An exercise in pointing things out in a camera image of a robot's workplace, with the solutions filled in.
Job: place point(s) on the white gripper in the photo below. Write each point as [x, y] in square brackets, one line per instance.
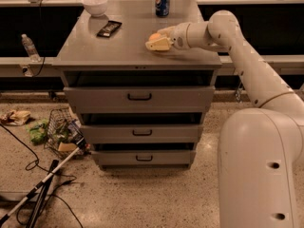
[179, 36]

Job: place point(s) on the orange fruit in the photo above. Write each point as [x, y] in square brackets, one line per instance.
[154, 36]

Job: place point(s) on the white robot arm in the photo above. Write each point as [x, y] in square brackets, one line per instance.
[257, 146]

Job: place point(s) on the blue pepsi can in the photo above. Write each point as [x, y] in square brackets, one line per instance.
[162, 7]

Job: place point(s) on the black snack bar packet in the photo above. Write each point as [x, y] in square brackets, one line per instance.
[109, 29]

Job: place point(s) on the grey drawer cabinet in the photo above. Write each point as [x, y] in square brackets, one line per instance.
[87, 60]

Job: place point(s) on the white bowl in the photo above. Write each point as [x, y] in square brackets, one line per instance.
[95, 8]

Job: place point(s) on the middle grey drawer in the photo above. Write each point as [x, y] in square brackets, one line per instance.
[172, 133]

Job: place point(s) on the grey drawer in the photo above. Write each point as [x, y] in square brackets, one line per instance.
[172, 133]
[155, 99]
[171, 157]

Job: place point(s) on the top grey drawer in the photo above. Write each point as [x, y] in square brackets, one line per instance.
[155, 99]

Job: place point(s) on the bottom grey drawer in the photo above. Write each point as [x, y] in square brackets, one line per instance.
[171, 157]

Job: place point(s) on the clear plastic water bottle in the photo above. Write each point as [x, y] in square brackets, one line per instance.
[30, 49]

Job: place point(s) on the white black reacher stick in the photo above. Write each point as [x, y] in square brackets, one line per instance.
[40, 184]

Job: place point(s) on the green snack bag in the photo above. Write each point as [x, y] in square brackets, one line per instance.
[38, 132]

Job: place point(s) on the crumpled brown bag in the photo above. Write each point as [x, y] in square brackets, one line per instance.
[15, 117]

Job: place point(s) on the wire basket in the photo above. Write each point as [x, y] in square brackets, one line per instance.
[64, 134]

